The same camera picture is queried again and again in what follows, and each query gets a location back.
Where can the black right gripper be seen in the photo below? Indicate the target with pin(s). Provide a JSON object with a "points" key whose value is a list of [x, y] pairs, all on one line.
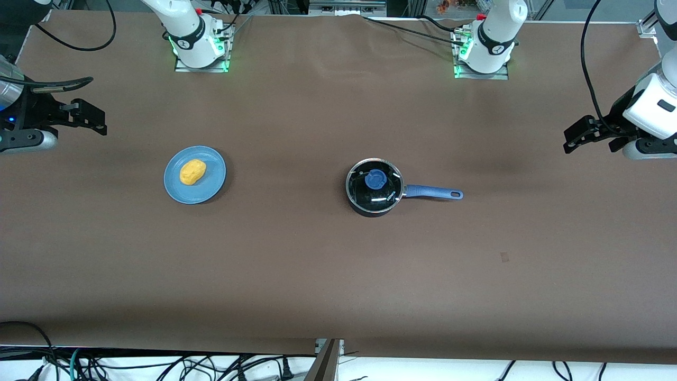
{"points": [[33, 111]]}

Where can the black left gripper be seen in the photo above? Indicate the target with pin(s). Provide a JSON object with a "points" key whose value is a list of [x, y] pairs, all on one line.
{"points": [[615, 115]]}

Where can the yellow potato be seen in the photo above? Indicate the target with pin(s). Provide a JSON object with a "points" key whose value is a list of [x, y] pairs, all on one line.
{"points": [[193, 172]]}

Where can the glass lid blue knob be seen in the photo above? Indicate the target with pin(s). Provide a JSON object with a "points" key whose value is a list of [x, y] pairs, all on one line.
{"points": [[375, 180]]}

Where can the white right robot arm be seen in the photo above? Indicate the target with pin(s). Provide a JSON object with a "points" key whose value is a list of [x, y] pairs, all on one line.
{"points": [[185, 32]]}

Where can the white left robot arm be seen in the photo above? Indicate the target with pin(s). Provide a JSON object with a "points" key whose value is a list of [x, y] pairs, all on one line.
{"points": [[494, 37]]}

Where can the blue round plate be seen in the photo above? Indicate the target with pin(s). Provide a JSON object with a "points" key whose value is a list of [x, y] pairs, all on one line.
{"points": [[209, 185]]}

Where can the orange background object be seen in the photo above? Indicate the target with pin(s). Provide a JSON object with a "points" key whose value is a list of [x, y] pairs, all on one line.
{"points": [[444, 5]]}

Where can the grey metal equipment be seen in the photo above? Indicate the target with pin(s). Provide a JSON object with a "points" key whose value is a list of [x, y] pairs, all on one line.
{"points": [[344, 8]]}

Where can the brown table cover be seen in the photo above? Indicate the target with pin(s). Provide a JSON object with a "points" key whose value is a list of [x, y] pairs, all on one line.
{"points": [[317, 264]]}

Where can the black power plug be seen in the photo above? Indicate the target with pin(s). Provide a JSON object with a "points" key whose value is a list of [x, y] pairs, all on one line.
{"points": [[287, 370]]}

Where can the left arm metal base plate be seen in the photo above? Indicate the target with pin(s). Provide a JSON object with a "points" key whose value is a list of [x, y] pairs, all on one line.
{"points": [[481, 76]]}

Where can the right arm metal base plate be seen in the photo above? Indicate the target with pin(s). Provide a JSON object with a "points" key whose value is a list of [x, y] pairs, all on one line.
{"points": [[201, 69]]}

